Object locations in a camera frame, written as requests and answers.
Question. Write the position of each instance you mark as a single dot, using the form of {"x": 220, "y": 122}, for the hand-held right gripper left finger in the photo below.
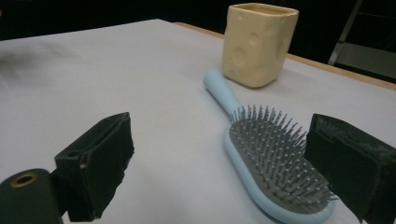
{"x": 93, "y": 165}

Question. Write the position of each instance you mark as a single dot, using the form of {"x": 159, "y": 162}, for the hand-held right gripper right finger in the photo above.
{"x": 351, "y": 161}

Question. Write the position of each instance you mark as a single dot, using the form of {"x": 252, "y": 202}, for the light blue hairbrush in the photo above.
{"x": 219, "y": 88}

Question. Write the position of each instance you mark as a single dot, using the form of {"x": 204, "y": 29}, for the cream cheese-shaped cup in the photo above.
{"x": 255, "y": 46}

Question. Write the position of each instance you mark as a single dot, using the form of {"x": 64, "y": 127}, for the white table mat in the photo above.
{"x": 124, "y": 77}

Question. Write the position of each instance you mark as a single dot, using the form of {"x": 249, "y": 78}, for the white metal stand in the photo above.
{"x": 367, "y": 57}

